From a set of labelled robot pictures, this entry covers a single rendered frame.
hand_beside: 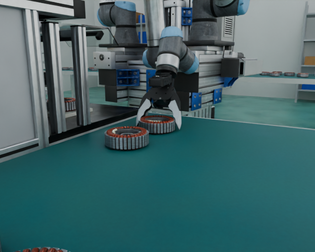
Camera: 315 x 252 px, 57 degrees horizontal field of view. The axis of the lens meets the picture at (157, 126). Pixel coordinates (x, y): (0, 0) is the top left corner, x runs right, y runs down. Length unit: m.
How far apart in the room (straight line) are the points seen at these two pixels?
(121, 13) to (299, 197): 1.40
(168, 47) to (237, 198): 0.61
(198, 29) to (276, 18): 6.09
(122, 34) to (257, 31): 5.99
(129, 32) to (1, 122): 1.12
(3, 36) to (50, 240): 0.45
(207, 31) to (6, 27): 0.93
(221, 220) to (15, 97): 0.51
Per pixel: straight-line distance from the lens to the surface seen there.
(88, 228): 0.42
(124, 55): 1.63
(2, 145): 0.72
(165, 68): 0.94
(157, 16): 1.13
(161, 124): 0.83
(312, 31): 7.37
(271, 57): 7.41
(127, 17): 1.70
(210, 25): 1.42
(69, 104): 1.05
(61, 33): 0.92
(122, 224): 0.42
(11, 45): 0.72
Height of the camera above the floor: 0.97
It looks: 14 degrees down
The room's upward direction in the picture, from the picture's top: straight up
